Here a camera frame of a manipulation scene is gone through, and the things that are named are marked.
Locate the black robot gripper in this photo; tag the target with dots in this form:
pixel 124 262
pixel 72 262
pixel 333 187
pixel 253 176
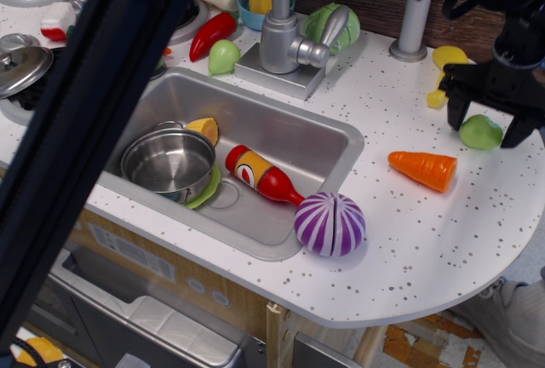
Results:
pixel 506 82

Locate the light green toy broccoli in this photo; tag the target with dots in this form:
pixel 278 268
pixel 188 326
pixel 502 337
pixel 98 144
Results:
pixel 480 132

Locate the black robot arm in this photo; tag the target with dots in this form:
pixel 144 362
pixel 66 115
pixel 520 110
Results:
pixel 102 73

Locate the green plate under pot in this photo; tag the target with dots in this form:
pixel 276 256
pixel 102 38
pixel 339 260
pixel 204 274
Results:
pixel 209 191

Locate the steel pot in sink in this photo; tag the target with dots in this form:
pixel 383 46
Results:
pixel 171 161

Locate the steel pot lid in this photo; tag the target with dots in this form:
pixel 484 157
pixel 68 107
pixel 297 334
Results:
pixel 20 68

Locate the orange toy carrot half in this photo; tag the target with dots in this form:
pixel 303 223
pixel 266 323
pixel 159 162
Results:
pixel 431 170

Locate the grey vertical pole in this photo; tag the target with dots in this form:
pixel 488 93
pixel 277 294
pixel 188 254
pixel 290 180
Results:
pixel 409 46

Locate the purple striped toy onion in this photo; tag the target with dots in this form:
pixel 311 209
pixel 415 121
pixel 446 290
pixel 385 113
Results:
pixel 330 224

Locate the green toy cabbage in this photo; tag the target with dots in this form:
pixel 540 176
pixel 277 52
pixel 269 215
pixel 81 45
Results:
pixel 318 23

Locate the grey sneaker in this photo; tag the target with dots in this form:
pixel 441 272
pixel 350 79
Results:
pixel 510 316

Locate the silver toy faucet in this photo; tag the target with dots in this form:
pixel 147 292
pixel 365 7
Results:
pixel 284 60

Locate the silver sink basin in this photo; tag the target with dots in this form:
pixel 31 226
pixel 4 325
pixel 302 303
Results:
pixel 315 152

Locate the red toy ketchup bottle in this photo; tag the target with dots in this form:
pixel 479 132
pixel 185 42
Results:
pixel 265 178

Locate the blue toy bowl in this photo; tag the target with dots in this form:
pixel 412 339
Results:
pixel 251 20

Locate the light green toy pear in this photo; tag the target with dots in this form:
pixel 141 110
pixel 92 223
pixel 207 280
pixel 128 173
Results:
pixel 223 57

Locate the yellow toy corn piece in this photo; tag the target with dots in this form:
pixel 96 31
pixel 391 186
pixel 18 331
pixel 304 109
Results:
pixel 207 127

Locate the red toy chili pepper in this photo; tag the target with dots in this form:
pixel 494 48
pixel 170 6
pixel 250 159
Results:
pixel 219 27

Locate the back right black burner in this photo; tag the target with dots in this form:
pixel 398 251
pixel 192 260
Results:
pixel 196 14

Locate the white red toy block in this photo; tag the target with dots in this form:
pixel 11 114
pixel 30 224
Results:
pixel 56 21

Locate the front left black burner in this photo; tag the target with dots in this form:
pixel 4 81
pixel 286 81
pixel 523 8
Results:
pixel 20 108

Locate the yellow object bottom left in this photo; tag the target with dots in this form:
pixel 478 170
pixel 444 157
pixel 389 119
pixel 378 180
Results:
pixel 37 349

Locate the grey oven door handle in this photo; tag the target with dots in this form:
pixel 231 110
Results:
pixel 144 328

